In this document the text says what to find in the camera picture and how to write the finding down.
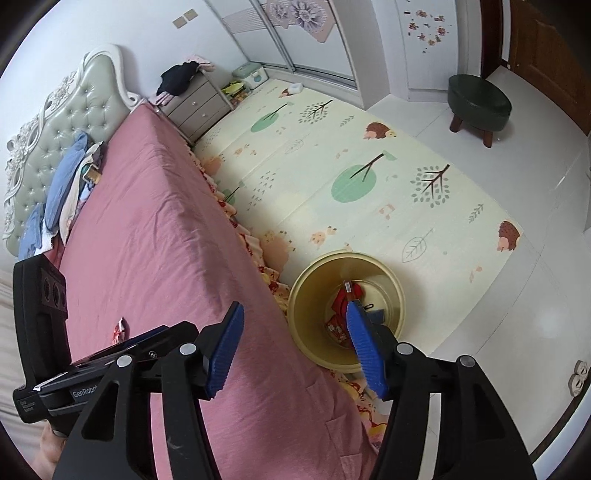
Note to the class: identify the beige curtain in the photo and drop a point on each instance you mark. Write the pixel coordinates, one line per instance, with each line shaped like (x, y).
(6, 346)

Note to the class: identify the cream pillow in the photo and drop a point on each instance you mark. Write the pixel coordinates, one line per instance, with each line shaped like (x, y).
(76, 207)

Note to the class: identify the tufted green headboard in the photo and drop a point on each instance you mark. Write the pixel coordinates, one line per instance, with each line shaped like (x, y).
(55, 115)

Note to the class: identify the flower print sliding wardrobe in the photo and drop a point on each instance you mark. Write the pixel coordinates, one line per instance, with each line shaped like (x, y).
(295, 32)

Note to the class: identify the red patterned wrapper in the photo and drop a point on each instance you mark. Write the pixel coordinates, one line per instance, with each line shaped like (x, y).
(336, 330)

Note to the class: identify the bed with pink sheet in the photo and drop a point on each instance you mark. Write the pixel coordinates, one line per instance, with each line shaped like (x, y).
(161, 230)

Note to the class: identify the person's left hand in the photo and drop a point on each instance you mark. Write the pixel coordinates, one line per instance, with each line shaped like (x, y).
(51, 445)

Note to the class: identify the yellow plastic bin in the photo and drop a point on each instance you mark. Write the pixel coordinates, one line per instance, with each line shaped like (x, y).
(318, 286)

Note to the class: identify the pink cloth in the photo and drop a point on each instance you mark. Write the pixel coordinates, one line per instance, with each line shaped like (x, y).
(204, 62)

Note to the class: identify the dark green stool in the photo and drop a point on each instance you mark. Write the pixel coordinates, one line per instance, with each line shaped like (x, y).
(478, 94)

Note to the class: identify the small black clip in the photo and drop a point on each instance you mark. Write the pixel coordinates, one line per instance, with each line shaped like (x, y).
(369, 307)

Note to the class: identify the printed play mat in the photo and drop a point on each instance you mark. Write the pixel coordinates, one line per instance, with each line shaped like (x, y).
(323, 161)

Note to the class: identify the white cabinet with flower stickers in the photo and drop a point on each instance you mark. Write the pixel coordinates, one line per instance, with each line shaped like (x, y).
(438, 50)

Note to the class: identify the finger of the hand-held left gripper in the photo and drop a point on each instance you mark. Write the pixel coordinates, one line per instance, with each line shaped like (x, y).
(166, 334)
(78, 371)

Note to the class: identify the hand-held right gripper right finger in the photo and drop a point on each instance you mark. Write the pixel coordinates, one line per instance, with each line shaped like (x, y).
(364, 350)

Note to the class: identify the plain blue pillow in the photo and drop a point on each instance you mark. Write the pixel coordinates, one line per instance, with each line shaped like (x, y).
(64, 180)

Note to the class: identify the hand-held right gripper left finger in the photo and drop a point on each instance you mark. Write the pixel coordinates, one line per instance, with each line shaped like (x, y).
(225, 350)

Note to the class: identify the grey nightstand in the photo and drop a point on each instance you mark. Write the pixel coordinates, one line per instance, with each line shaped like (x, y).
(198, 110)

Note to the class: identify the small white object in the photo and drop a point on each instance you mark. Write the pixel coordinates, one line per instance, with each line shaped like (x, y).
(293, 86)

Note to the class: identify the floral bed skirt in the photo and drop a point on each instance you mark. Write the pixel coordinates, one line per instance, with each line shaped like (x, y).
(258, 244)

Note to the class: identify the brown wooden door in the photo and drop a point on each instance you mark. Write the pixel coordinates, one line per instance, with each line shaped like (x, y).
(545, 41)

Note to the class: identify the pile of small toys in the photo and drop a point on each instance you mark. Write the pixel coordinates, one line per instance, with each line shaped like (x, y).
(234, 90)

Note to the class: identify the red snack wrapper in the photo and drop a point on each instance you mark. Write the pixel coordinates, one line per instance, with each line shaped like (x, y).
(121, 328)

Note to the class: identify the black clothing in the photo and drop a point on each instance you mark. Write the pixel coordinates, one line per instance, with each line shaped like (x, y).
(178, 77)

